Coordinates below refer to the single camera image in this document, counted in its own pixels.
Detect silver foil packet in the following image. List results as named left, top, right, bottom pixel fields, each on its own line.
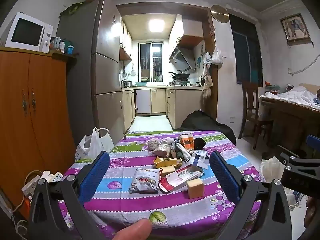
left=129, top=168, right=163, bottom=194

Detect framed wall picture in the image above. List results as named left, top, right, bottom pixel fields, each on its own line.
left=279, top=13, right=310, bottom=46

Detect grey refrigerator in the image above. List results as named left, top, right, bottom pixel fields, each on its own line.
left=55, top=0, right=123, bottom=145

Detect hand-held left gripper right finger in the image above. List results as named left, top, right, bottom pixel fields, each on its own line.
left=209, top=151, right=293, bottom=240

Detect dark green packet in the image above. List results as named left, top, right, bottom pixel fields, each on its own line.
left=170, top=142, right=183, bottom=159

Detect black wok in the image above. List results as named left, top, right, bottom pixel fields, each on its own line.
left=168, top=71, right=191, bottom=80

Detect beige kitchen base cabinets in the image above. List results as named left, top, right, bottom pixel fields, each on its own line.
left=121, top=86, right=204, bottom=130

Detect hanging cloths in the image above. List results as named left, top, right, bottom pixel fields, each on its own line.
left=202, top=52, right=214, bottom=98

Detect square ceiling light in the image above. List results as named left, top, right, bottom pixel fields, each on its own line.
left=149, top=19, right=165, bottom=33

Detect white microwave oven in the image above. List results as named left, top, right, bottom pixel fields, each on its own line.
left=5, top=12, right=54, bottom=54

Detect beige plush toy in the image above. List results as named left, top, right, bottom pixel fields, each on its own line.
left=152, top=146, right=172, bottom=158

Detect black cloth ball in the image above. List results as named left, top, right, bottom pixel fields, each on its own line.
left=194, top=137, right=207, bottom=149

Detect kitchen window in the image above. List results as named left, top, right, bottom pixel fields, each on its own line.
left=138, top=42, right=164, bottom=82

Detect wooden chair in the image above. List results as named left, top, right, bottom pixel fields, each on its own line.
left=238, top=81, right=274, bottom=150

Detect blue white tissue pack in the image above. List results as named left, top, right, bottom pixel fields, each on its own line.
left=191, top=150, right=208, bottom=168

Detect dark window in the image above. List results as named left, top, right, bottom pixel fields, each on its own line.
left=229, top=14, right=263, bottom=87

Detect steel range hood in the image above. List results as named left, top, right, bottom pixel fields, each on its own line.
left=169, top=45, right=197, bottom=72

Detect beige wall cabinets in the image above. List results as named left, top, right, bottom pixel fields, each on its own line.
left=119, top=15, right=205, bottom=61

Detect white power strip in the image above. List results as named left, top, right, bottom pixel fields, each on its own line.
left=41, top=170, right=63, bottom=183
left=21, top=175, right=42, bottom=198

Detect tan cube block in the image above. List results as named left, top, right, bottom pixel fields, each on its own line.
left=186, top=179, right=205, bottom=198

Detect person's left hand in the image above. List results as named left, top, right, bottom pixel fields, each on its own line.
left=110, top=218, right=153, bottom=240

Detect translucent plastic bin bag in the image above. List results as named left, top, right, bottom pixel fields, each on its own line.
left=260, top=156, right=304, bottom=213

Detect wooden cabinet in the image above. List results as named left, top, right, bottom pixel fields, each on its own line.
left=0, top=47, right=77, bottom=220

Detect floral striped tablecloth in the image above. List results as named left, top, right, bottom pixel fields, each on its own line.
left=57, top=130, right=265, bottom=240

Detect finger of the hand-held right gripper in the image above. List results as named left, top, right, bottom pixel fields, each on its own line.
left=307, top=134, right=320, bottom=153
left=276, top=145, right=320, bottom=173

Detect green cloth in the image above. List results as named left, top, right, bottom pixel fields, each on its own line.
left=59, top=1, right=85, bottom=18

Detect white sheet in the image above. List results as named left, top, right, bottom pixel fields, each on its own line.
left=265, top=86, right=320, bottom=110

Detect red white medicine box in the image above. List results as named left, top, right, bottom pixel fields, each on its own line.
left=160, top=164, right=203, bottom=193

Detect white plastic carrier bag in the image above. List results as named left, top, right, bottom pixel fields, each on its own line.
left=75, top=127, right=115, bottom=163

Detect black cover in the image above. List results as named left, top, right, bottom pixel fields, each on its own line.
left=174, top=110, right=237, bottom=145

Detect large wooden table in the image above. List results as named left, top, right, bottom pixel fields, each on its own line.
left=259, top=84, right=320, bottom=155

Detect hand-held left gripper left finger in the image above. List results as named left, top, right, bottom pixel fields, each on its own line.
left=29, top=151, right=118, bottom=240

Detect hanging white plastic bag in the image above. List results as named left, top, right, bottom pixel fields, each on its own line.
left=211, top=47, right=224, bottom=65

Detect yellow cardboard box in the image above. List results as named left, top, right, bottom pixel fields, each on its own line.
left=153, top=156, right=183, bottom=170

